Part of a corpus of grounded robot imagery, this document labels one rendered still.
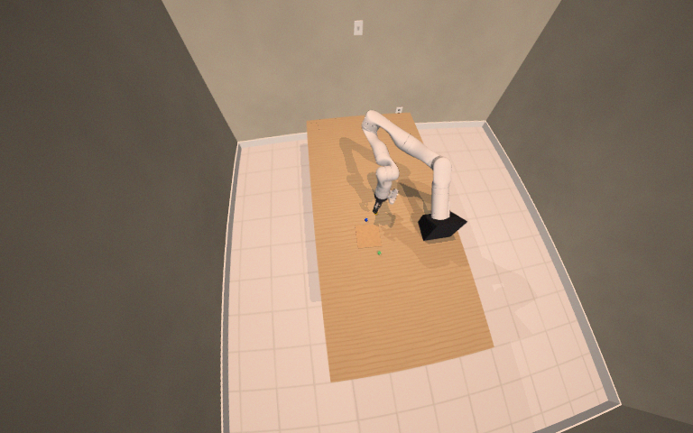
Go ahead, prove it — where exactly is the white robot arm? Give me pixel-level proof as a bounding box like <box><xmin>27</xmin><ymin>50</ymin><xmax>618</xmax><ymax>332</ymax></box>
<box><xmin>362</xmin><ymin>110</ymin><xmax>451</xmax><ymax>220</ymax></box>

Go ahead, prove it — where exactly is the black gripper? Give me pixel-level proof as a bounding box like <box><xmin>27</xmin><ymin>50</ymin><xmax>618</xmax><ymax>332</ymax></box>
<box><xmin>373</xmin><ymin>194</ymin><xmax>388</xmax><ymax>214</ymax></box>

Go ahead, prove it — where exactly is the tan square mat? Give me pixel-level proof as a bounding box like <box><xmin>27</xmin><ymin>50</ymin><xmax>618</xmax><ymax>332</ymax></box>
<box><xmin>355</xmin><ymin>224</ymin><xmax>382</xmax><ymax>248</ymax></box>

